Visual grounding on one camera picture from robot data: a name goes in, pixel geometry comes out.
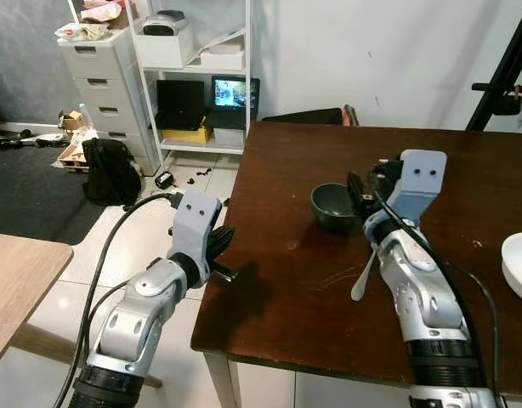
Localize black bowl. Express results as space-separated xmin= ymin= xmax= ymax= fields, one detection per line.
xmin=310 ymin=182 xmax=368 ymax=235

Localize silver metal spoon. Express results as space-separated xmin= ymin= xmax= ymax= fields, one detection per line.
xmin=351 ymin=246 xmax=379 ymax=303

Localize black chair back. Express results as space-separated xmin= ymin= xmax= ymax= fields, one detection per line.
xmin=263 ymin=108 xmax=347 ymax=127

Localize dark brown wooden table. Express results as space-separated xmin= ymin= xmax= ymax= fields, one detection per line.
xmin=190 ymin=122 xmax=522 ymax=408

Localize yellow box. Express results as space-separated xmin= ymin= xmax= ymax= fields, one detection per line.
xmin=162 ymin=127 xmax=213 ymax=145

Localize black backpack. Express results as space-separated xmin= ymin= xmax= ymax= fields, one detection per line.
xmin=81 ymin=139 xmax=144 ymax=207

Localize black laptop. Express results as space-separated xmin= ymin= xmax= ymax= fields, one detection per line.
xmin=156 ymin=79 xmax=207 ymax=131

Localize tablet with lit screen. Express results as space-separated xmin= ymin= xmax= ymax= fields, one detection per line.
xmin=212 ymin=76 xmax=261 ymax=119

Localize white plate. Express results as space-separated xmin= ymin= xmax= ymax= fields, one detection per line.
xmin=502 ymin=231 xmax=522 ymax=305

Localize open cardboard box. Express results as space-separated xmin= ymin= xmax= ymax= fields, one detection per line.
xmin=59 ymin=110 xmax=98 ymax=173

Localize white metal shelf rack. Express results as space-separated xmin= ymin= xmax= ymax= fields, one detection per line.
xmin=129 ymin=0 xmax=255 ymax=158

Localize black tripod stand with clamp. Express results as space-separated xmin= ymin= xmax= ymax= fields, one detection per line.
xmin=467 ymin=0 xmax=522 ymax=133

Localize flat white box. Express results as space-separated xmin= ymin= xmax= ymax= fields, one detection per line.
xmin=200 ymin=42 xmax=246 ymax=71

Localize white drawer cabinet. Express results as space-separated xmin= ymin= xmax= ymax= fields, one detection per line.
xmin=59 ymin=30 xmax=149 ymax=176

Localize light wooden table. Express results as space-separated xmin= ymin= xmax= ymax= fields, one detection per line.
xmin=0 ymin=231 xmax=164 ymax=390

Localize large white box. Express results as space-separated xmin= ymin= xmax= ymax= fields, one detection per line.
xmin=135 ymin=28 xmax=196 ymax=70

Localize small grey label printer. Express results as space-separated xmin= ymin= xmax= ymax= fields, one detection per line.
xmin=142 ymin=10 xmax=190 ymax=37

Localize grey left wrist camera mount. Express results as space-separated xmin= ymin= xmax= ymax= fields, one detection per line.
xmin=170 ymin=189 xmax=223 ymax=260

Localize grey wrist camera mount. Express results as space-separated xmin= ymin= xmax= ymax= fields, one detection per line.
xmin=384 ymin=150 xmax=447 ymax=224
xmin=170 ymin=189 xmax=223 ymax=260

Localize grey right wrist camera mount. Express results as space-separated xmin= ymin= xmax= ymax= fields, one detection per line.
xmin=384 ymin=150 xmax=447 ymax=224

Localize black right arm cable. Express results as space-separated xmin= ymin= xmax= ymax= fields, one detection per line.
xmin=372 ymin=183 xmax=504 ymax=408

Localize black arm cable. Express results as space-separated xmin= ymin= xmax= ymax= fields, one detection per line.
xmin=372 ymin=183 xmax=504 ymax=408
xmin=55 ymin=192 xmax=177 ymax=408

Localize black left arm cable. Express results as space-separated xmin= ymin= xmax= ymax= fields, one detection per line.
xmin=55 ymin=192 xmax=177 ymax=408

